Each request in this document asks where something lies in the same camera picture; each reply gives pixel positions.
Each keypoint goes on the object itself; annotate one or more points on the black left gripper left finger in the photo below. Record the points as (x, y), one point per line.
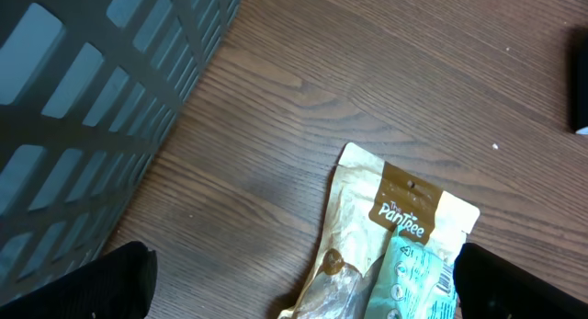
(118, 285)

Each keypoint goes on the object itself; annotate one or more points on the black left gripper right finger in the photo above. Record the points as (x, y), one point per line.
(490, 287)

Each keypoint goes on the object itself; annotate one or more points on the brown Pantree snack pouch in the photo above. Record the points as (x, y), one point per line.
(388, 247)

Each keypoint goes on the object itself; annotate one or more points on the white barcode scanner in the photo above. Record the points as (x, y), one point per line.
(577, 75)

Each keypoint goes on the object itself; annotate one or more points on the grey plastic mesh basket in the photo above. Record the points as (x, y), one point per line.
(89, 91)

